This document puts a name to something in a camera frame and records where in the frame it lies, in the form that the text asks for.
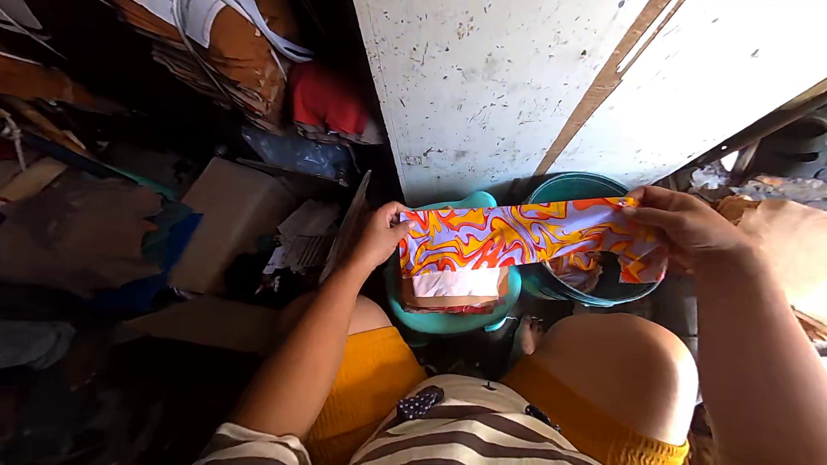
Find person's right hand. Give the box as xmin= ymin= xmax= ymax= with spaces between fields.
xmin=622 ymin=186 xmax=754 ymax=275

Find person's left hand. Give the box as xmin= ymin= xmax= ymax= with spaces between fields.
xmin=349 ymin=201 xmax=415 ymax=276

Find orange purple swirl fabric strip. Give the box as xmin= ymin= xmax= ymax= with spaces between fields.
xmin=398 ymin=197 xmax=669 ymax=284

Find person's right forearm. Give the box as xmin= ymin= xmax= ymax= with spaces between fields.
xmin=694 ymin=243 xmax=827 ymax=465

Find thin upright board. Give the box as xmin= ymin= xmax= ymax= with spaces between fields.
xmin=318 ymin=170 xmax=373 ymax=285

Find green plastic bucket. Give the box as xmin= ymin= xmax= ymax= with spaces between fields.
xmin=521 ymin=171 xmax=664 ymax=307

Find white cloth piece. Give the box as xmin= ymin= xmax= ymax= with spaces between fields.
xmin=411 ymin=266 xmax=501 ymax=299

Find brown cardboard piece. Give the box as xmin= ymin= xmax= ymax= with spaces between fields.
xmin=401 ymin=265 xmax=510 ymax=308

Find swirl fabric scraps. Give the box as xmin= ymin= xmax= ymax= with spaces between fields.
xmin=548 ymin=251 xmax=604 ymax=295

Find printed paper scraps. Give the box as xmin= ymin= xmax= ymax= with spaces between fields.
xmin=261 ymin=199 xmax=340 ymax=277

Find turquoise plastic stool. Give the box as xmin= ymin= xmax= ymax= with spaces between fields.
xmin=385 ymin=190 xmax=522 ymax=335

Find dark red cloth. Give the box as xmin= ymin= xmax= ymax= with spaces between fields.
xmin=403 ymin=298 xmax=505 ymax=316

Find clear plastic bag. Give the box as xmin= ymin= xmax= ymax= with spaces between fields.
xmin=241 ymin=125 xmax=355 ymax=184

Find dark wooden beam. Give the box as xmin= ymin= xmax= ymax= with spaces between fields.
xmin=685 ymin=79 xmax=827 ymax=171

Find bright red cloth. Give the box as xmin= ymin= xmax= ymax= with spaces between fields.
xmin=288 ymin=62 xmax=370 ymax=136

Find large beige cardboard sheet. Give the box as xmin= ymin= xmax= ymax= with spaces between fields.
xmin=737 ymin=198 xmax=827 ymax=329

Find person's legs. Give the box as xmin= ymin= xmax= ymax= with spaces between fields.
xmin=284 ymin=294 xmax=700 ymax=465

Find white speckled panel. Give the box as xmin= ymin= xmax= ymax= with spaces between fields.
xmin=353 ymin=0 xmax=827 ymax=205

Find cardboard box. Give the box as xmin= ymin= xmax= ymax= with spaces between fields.
xmin=168 ymin=156 xmax=298 ymax=297

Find stack of brown cardboard sheets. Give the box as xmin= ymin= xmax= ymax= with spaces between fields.
xmin=111 ymin=0 xmax=289 ymax=134

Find blue plastic sheet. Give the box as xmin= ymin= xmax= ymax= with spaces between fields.
xmin=87 ymin=210 xmax=203 ymax=311

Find person's body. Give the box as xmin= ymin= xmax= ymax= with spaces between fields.
xmin=194 ymin=374 xmax=605 ymax=465

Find flat dark cardboard flap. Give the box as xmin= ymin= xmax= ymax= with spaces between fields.
xmin=123 ymin=294 xmax=280 ymax=353

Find crumpled brown paper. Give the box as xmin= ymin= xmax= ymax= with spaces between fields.
xmin=0 ymin=174 xmax=160 ymax=299

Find grey cloth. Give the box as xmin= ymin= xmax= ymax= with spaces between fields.
xmin=0 ymin=320 xmax=76 ymax=370

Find white straps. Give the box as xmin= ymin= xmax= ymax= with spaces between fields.
xmin=171 ymin=0 xmax=315 ymax=85

